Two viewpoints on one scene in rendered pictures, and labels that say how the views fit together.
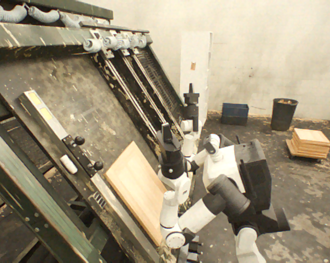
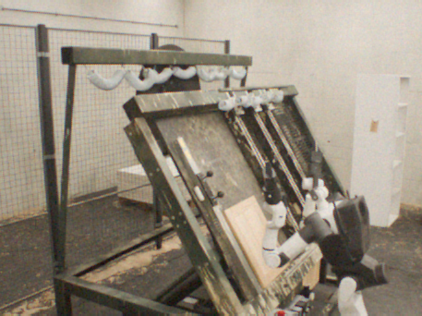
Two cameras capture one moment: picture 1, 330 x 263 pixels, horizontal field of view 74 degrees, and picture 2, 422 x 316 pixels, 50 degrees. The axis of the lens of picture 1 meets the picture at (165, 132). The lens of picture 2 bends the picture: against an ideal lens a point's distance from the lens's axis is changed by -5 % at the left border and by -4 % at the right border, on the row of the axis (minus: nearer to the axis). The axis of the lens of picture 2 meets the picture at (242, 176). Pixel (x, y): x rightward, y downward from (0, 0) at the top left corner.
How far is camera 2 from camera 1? 1.61 m
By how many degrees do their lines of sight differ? 17
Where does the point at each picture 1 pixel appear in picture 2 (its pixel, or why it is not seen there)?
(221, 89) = not seen: outside the picture
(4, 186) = (164, 192)
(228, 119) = not seen: outside the picture
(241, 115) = not seen: outside the picture
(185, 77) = (361, 143)
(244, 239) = (344, 288)
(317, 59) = not seen: outside the picture
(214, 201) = (305, 230)
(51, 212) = (188, 214)
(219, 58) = not seen: outside the picture
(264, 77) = not seen: outside the picture
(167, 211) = (268, 234)
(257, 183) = (350, 226)
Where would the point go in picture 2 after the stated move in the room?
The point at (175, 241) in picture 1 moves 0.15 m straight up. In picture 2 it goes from (271, 260) to (272, 232)
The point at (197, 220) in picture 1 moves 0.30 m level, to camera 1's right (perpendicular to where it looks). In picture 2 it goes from (291, 245) to (351, 250)
